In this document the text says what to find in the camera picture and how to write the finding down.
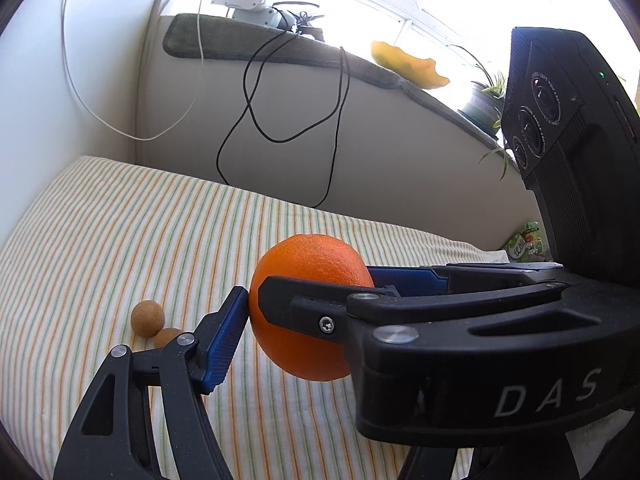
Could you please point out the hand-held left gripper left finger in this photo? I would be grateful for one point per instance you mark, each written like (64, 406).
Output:
(225, 345)

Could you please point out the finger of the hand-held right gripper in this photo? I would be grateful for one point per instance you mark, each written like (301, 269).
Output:
(310, 305)
(410, 280)

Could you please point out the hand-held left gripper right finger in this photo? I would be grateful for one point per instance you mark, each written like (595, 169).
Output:
(427, 466)

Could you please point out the large orange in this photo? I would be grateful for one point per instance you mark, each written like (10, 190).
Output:
(310, 260)

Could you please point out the green snack packet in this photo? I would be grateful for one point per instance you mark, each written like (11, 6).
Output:
(525, 245)

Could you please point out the potted green plant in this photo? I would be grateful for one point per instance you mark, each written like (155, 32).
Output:
(480, 110)

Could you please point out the striped tablecloth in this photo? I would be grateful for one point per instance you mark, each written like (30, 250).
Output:
(125, 220)

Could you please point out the grey windowsill mat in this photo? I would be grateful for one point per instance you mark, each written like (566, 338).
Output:
(210, 40)

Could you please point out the white round device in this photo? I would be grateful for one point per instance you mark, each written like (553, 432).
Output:
(255, 16)

